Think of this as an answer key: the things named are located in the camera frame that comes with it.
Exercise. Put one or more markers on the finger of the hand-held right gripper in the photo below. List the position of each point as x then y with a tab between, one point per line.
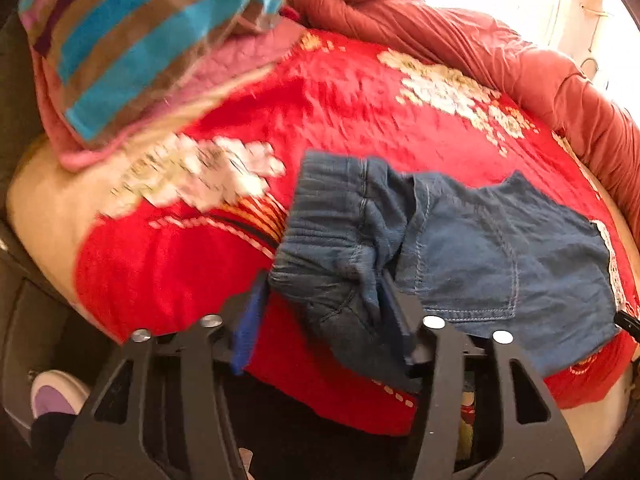
629	322

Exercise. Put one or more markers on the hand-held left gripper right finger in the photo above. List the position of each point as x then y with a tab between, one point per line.
400	325

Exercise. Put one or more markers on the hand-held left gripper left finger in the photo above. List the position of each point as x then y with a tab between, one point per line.
249	322

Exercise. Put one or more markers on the blue denim pants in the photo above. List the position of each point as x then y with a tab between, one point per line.
465	255

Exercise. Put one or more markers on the white and purple shoe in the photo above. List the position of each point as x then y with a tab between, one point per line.
57	392

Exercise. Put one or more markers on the red floral blanket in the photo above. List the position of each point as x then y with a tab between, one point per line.
350	110

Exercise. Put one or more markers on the beige bed sheet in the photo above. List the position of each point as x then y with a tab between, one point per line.
45	200

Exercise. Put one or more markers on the pink quilted pad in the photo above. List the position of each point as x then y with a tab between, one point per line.
240	60

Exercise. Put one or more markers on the rust red duvet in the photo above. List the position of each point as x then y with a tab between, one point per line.
450	25

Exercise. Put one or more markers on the striped towel blanket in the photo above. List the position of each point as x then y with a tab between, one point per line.
130	35

